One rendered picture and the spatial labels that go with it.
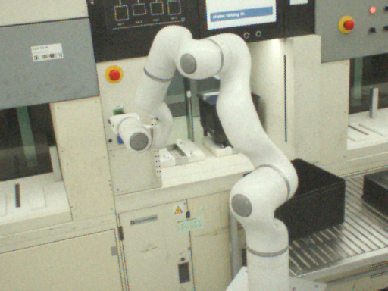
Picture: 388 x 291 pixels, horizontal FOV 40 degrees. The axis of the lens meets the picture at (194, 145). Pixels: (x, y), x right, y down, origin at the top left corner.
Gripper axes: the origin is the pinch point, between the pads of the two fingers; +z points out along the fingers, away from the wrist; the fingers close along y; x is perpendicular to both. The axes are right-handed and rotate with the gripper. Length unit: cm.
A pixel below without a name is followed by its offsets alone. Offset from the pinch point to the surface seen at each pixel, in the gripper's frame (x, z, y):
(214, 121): -16, 23, 44
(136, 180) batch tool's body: -28.3, 3.2, 3.7
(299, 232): -41, -39, 52
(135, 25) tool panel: 31.5, 2.5, 9.6
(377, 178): -34, -27, 93
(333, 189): -29, -37, 67
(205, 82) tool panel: -16, 93, 65
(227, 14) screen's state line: 32, 3, 45
